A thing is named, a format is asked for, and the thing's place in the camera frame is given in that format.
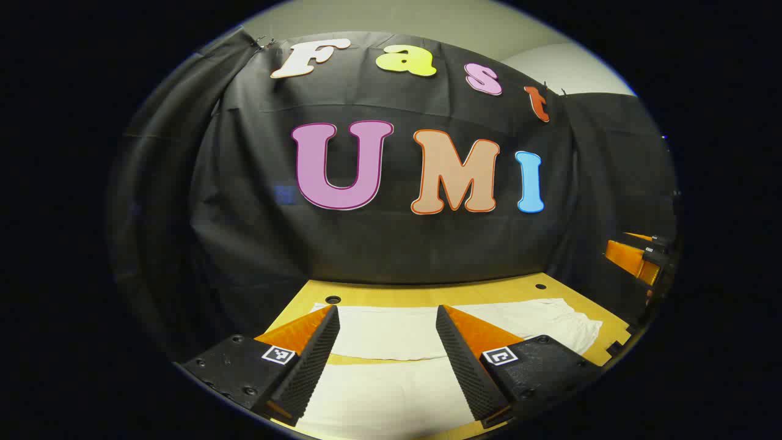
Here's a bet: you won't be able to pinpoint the white jeans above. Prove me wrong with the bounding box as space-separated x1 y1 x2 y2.
293 298 604 440

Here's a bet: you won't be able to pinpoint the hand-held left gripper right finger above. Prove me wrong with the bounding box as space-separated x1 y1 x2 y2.
435 304 605 428

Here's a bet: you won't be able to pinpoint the black backdrop cloth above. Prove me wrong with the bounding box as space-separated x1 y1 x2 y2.
107 27 679 361

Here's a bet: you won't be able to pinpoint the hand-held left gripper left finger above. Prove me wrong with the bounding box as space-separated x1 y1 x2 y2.
177 304 341 427

